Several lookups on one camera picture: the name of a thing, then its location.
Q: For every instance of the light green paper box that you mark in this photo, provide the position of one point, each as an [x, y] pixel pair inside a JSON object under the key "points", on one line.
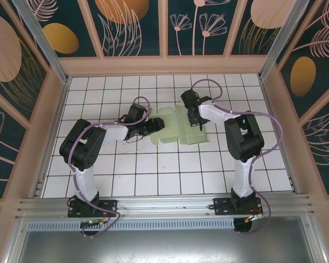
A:
{"points": [[170, 123]]}

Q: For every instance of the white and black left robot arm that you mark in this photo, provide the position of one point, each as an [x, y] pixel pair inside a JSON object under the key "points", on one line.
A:
{"points": [[83, 180]]}

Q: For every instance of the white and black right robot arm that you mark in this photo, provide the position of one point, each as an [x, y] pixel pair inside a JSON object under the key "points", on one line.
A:
{"points": [[242, 178]]}

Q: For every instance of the small yellow power connector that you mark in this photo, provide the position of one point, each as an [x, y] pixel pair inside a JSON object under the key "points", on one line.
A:
{"points": [[102, 223], [248, 220]]}

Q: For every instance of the grey metal sheet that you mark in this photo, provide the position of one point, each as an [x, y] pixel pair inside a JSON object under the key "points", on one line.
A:
{"points": [[164, 246]]}

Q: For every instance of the aluminium mounting rail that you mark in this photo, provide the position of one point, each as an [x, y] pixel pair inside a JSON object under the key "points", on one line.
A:
{"points": [[164, 205]]}

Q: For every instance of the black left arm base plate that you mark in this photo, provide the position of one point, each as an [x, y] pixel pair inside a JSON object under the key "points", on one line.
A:
{"points": [[109, 208]]}

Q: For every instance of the aluminium side rail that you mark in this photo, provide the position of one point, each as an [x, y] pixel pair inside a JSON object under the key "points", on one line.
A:
{"points": [[288, 170], [53, 137]]}

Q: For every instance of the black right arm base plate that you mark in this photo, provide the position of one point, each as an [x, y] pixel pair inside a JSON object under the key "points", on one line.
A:
{"points": [[222, 208]]}

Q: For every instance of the aluminium corner post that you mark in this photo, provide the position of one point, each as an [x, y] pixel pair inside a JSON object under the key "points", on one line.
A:
{"points": [[283, 35], [41, 35]]}

